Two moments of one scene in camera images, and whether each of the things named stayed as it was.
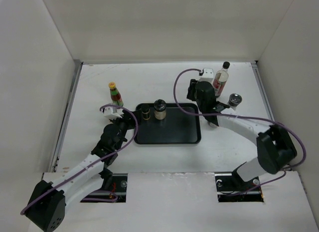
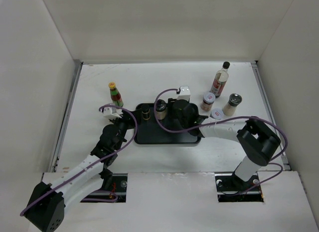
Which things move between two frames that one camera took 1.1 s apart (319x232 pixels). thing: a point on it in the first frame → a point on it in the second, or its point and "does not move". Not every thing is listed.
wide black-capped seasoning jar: [159, 109] does not move
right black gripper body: [192, 95] → [171, 101]
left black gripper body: [124, 124] does not move
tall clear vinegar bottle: [221, 79] does not move
